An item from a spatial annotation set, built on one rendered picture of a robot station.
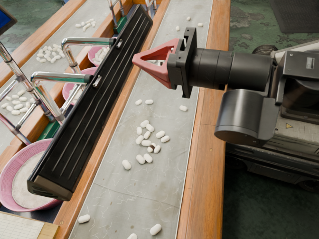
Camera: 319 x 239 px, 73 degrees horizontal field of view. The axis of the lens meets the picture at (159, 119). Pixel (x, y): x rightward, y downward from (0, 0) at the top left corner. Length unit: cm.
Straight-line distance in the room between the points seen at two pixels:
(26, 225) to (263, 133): 67
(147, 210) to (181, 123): 35
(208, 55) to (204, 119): 53
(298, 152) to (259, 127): 107
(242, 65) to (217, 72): 3
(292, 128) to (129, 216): 93
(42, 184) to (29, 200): 48
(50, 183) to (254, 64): 35
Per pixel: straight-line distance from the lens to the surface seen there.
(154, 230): 67
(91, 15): 177
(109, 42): 61
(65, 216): 75
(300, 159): 137
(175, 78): 32
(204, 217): 67
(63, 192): 41
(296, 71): 31
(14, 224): 80
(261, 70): 32
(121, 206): 72
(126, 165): 75
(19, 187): 91
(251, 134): 28
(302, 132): 130
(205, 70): 31
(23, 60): 146
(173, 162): 76
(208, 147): 76
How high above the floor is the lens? 141
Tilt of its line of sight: 50 degrees down
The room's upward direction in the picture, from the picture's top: 8 degrees counter-clockwise
